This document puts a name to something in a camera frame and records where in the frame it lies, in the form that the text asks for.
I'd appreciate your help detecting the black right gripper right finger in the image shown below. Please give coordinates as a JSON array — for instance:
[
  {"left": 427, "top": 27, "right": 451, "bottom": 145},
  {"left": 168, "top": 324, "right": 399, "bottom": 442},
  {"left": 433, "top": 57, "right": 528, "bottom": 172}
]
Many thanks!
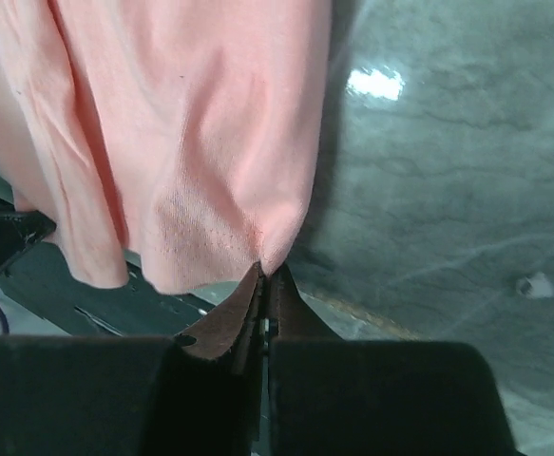
[{"left": 267, "top": 267, "right": 517, "bottom": 455}]

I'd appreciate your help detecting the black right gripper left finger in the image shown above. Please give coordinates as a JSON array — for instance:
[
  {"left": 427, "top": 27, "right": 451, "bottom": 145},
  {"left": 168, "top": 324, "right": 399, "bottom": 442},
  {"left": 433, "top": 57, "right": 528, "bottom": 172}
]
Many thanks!
[{"left": 0, "top": 266, "right": 263, "bottom": 455}]

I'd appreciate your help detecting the salmon pink t-shirt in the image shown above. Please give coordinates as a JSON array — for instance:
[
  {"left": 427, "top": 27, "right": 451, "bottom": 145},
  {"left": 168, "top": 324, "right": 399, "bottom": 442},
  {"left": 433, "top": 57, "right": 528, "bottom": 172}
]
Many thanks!
[{"left": 0, "top": 1, "right": 332, "bottom": 294}]

